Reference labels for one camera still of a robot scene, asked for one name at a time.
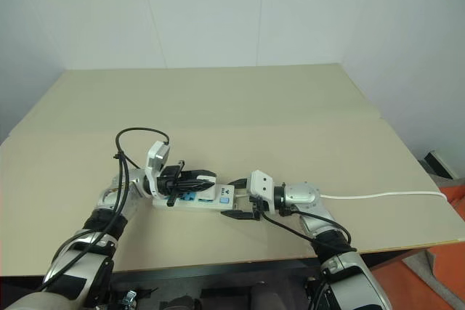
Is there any white power strip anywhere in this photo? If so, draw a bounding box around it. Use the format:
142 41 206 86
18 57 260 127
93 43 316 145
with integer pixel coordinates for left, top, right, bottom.
151 183 237 213

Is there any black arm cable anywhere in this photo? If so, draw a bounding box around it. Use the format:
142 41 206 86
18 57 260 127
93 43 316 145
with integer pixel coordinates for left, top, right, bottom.
43 127 171 287
260 207 359 310

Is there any white power strip cable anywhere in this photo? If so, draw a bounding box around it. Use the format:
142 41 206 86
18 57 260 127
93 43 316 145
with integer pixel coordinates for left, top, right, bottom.
232 189 448 203

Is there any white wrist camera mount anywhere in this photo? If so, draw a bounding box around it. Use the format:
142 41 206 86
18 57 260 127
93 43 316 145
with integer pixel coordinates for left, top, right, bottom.
144 140 171 195
247 169 276 213

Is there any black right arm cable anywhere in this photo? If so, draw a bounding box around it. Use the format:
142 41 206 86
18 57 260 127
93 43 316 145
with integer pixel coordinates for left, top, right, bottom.
260 207 359 310

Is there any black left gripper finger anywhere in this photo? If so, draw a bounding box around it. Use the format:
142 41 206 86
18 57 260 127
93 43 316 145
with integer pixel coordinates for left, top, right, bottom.
182 179 216 192
181 169 217 183

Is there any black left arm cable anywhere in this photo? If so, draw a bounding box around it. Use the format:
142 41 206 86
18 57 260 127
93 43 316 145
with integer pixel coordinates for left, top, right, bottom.
43 127 171 287

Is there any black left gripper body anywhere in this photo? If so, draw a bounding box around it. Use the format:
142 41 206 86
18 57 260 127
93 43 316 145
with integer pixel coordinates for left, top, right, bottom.
155 160 187 207

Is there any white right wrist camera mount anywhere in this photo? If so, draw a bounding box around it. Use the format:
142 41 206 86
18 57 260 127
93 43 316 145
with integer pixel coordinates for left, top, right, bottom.
247 169 276 213

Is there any small metal clamp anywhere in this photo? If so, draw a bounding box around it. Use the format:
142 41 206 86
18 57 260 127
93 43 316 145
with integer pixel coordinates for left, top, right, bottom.
116 289 142 308

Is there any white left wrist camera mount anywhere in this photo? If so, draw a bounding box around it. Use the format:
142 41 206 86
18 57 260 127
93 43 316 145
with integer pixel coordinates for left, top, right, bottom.
144 140 171 195

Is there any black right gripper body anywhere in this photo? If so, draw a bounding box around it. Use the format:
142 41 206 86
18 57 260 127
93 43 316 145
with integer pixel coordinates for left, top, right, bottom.
248 195 265 221

